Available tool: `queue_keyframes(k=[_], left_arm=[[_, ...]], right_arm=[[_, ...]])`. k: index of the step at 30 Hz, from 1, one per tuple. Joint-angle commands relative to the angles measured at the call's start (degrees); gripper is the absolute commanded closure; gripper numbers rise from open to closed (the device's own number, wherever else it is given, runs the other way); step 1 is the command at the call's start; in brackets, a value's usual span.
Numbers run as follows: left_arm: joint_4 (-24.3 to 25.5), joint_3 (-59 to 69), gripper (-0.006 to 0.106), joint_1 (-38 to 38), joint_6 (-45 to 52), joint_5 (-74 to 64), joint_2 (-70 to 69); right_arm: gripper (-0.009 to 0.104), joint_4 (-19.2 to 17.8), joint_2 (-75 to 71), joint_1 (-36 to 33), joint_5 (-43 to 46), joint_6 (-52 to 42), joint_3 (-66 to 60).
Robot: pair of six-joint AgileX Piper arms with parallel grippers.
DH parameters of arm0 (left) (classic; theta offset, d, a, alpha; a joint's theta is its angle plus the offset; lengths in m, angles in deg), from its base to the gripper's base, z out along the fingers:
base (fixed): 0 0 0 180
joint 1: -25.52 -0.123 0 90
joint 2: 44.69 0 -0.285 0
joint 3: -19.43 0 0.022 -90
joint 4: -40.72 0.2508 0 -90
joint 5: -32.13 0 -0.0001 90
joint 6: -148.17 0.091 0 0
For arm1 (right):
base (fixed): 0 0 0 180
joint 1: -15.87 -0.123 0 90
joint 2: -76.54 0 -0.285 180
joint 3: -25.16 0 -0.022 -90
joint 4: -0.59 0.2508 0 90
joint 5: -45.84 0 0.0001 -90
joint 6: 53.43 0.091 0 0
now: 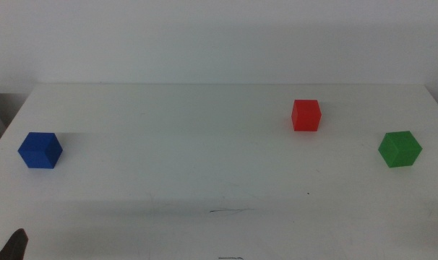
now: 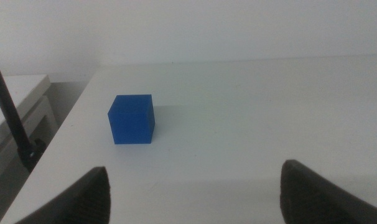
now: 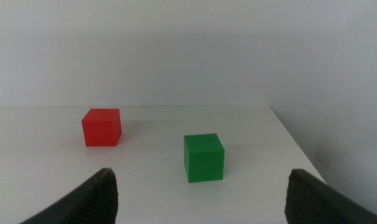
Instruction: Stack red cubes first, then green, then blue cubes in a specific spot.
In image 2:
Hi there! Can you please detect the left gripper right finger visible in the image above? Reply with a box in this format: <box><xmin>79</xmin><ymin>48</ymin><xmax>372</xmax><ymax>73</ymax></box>
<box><xmin>279</xmin><ymin>159</ymin><xmax>377</xmax><ymax>224</ymax></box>

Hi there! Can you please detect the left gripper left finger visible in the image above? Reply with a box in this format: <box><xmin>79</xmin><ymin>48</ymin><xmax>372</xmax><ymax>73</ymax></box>
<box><xmin>14</xmin><ymin>166</ymin><xmax>111</xmax><ymax>224</ymax></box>

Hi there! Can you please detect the blue foam cube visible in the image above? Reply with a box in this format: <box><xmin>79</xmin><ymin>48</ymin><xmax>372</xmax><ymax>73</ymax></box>
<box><xmin>107</xmin><ymin>94</ymin><xmax>156</xmax><ymax>146</ymax></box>

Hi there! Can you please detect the black pole with clamp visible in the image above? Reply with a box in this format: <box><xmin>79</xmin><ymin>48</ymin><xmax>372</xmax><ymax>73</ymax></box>
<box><xmin>0</xmin><ymin>45</ymin><xmax>48</xmax><ymax>172</ymax></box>

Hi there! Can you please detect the white side cabinet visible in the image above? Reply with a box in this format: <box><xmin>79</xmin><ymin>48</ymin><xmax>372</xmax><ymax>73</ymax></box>
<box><xmin>0</xmin><ymin>73</ymin><xmax>59</xmax><ymax>190</ymax></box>

